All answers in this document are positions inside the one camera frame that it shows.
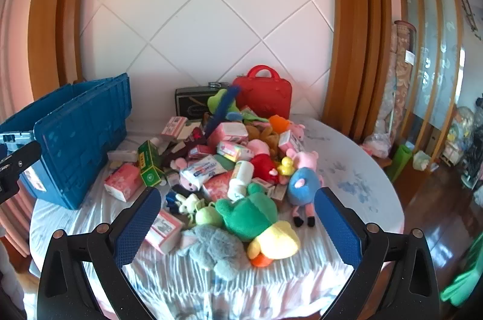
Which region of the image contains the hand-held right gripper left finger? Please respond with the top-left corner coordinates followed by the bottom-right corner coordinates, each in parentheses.
top-left (37, 186), bottom-right (163, 320)

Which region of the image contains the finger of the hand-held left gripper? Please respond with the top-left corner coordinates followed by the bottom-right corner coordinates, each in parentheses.
top-left (0, 141), bottom-right (42, 203)

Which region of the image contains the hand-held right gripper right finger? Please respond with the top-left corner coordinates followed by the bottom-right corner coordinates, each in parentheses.
top-left (313, 186), bottom-right (441, 320)

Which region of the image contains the pink floral tissue pack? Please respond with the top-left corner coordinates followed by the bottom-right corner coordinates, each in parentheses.
top-left (104, 162), bottom-right (144, 202)

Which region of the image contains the blue plastic crate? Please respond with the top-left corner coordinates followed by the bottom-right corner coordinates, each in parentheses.
top-left (0, 73), bottom-right (133, 210)

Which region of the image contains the green medicine box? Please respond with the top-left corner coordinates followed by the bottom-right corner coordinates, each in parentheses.
top-left (137, 139), bottom-right (167, 188)

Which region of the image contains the white plastic bottle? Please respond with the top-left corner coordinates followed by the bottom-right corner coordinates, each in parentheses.
top-left (226, 161), bottom-right (255, 202)

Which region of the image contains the white floral cloth covered desktop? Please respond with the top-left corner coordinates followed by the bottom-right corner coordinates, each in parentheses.
top-left (29, 114), bottom-right (405, 320)

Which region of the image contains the pink white medicine box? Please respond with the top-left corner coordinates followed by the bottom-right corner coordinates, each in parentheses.
top-left (145, 209), bottom-right (185, 254)

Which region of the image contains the pig plush in blue shirt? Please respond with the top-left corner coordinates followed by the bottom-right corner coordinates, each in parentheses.
top-left (285, 148), bottom-right (325, 228)

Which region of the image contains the small white bunny plush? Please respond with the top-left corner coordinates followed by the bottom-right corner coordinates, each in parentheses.
top-left (175, 194), bottom-right (206, 220)

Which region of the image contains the pink bunny plush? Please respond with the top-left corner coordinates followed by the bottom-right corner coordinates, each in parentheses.
top-left (171, 158), bottom-right (202, 192)

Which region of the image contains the light green plush ball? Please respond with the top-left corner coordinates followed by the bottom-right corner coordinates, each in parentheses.
top-left (194, 207), bottom-right (223, 228)

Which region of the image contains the long white box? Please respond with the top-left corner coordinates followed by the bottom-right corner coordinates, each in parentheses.
top-left (107, 149), bottom-right (139, 163)

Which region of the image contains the small yellow duck toy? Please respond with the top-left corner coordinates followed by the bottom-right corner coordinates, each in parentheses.
top-left (277, 157), bottom-right (296, 176)

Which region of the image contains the grey plush toy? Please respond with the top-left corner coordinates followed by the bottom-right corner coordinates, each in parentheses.
top-left (177, 224), bottom-right (250, 279)

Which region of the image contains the white blue wipes pack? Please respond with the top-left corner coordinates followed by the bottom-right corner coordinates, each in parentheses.
top-left (179, 156), bottom-right (227, 187)

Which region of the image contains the green and yellow plush duck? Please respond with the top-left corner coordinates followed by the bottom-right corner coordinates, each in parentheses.
top-left (215, 183), bottom-right (301, 268)

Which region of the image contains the pink plastic bag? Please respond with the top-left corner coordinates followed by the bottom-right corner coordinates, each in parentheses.
top-left (360, 133), bottom-right (393, 158)

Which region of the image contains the green rolled mat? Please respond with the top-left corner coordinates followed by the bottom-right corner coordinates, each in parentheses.
top-left (385, 144), bottom-right (414, 183)

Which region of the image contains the pig plush in red dress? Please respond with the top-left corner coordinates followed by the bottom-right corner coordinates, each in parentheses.
top-left (245, 139), bottom-right (282, 185)

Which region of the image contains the pink white small carton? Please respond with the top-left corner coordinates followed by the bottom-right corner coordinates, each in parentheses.
top-left (278, 130), bottom-right (304, 155)

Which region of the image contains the small pink pig plush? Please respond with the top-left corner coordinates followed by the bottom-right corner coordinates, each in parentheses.
top-left (289, 123), bottom-right (307, 141)

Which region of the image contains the pink white barcode box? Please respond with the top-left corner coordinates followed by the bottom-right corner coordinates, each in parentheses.
top-left (162, 116), bottom-right (189, 139)

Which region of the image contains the white plastic bag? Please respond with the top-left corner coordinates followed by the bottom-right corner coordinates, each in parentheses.
top-left (412, 150), bottom-right (431, 171)

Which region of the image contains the brown plush bear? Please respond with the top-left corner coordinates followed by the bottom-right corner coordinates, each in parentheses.
top-left (247, 126), bottom-right (280, 151)

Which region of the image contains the orange plush toy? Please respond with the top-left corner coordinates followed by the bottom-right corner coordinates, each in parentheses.
top-left (269, 114), bottom-right (291, 134)

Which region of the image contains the pastel striped tissue packet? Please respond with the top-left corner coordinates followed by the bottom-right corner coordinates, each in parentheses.
top-left (217, 141), bottom-right (251, 162)

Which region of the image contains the small pink tissue packet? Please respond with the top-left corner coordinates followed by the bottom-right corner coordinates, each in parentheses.
top-left (207, 122), bottom-right (248, 149)

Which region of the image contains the dark green printed box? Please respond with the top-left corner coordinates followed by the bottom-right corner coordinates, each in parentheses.
top-left (174, 86), bottom-right (223, 119)

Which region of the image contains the green cloth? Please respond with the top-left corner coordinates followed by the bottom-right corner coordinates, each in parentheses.
top-left (440, 233), bottom-right (483, 307)

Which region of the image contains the lime green frog plush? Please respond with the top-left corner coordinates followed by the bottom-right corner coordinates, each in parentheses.
top-left (207, 90), bottom-right (242, 122)

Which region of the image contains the blue fuzzy stick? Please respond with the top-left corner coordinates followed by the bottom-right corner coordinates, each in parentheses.
top-left (204, 85), bottom-right (242, 139)

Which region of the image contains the red plastic handbag case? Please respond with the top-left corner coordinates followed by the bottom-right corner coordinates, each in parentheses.
top-left (232, 65), bottom-right (293, 120)

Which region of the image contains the rolled patterned carpet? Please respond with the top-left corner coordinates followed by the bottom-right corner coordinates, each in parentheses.
top-left (373, 20), bottom-right (417, 139)

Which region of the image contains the wooden frosted glass partition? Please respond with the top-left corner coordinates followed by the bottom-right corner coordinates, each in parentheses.
top-left (394, 0), bottom-right (469, 164)

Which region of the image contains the wooden door frame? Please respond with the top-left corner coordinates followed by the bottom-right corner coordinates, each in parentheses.
top-left (28, 0), bottom-right (102, 100)

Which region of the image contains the wooden wall pillar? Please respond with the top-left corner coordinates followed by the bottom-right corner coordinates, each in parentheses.
top-left (328, 0), bottom-right (393, 141)

